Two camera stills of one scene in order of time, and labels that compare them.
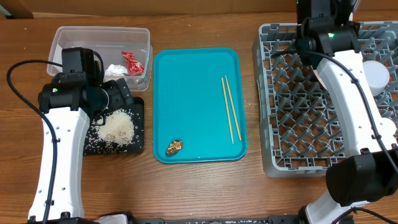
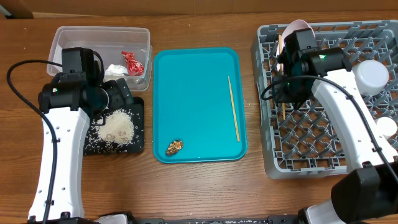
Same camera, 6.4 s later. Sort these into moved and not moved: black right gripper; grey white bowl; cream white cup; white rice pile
Moved: black right gripper
Not moved: cream white cup; grey white bowl; white rice pile
